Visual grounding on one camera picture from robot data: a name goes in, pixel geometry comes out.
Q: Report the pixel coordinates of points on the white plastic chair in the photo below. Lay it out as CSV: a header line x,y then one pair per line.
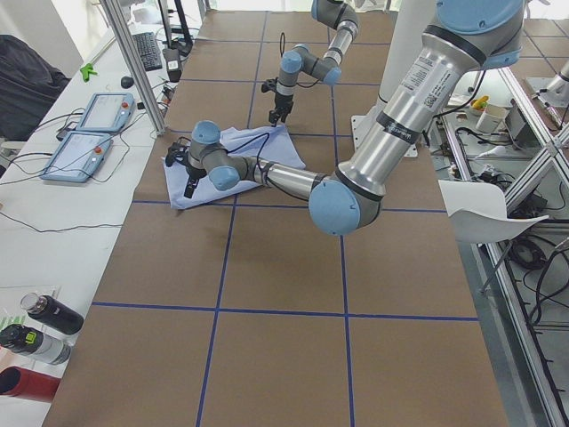
x,y
478,213

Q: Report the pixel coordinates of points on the black water bottle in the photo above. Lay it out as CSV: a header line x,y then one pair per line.
x,y
49,311

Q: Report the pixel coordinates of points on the green plastic clip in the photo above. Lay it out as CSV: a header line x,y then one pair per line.
x,y
87,71

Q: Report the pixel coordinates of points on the blue teach pendant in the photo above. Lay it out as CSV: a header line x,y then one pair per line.
x,y
78,157
107,113

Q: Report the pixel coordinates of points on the light blue striped shirt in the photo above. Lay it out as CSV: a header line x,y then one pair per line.
x,y
232,159

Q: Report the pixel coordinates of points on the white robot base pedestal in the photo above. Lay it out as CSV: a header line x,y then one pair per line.
x,y
412,18

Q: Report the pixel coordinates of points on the black computer mouse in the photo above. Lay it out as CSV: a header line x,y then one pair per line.
x,y
126,82

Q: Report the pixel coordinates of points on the black keyboard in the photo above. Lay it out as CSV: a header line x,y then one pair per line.
x,y
148,50

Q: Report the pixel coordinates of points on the blue teach pendant near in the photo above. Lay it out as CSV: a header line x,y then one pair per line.
x,y
78,157

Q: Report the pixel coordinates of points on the grey aluminium frame post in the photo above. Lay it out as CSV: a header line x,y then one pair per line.
x,y
132,59

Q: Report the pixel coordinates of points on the red bottle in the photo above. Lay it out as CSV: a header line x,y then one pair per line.
x,y
22,383

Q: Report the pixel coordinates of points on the blue teach pendant far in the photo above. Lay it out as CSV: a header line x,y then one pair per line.
x,y
107,113

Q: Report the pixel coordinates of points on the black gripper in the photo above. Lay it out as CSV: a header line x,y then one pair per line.
x,y
194,171
282,101

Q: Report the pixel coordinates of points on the person in black clothes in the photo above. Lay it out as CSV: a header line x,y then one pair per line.
x,y
29,87

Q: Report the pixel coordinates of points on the grey bottle green cap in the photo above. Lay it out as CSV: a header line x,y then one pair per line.
x,y
30,342

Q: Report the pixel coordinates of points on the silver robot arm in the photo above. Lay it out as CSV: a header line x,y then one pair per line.
x,y
462,36
336,15

